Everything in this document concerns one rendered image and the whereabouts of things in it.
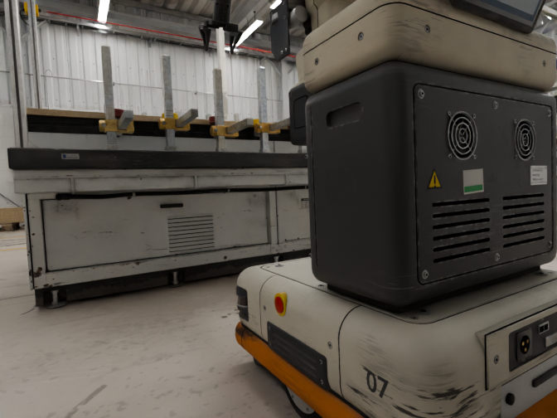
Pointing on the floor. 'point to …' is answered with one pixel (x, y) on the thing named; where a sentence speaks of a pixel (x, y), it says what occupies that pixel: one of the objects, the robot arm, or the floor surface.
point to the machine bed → (154, 220)
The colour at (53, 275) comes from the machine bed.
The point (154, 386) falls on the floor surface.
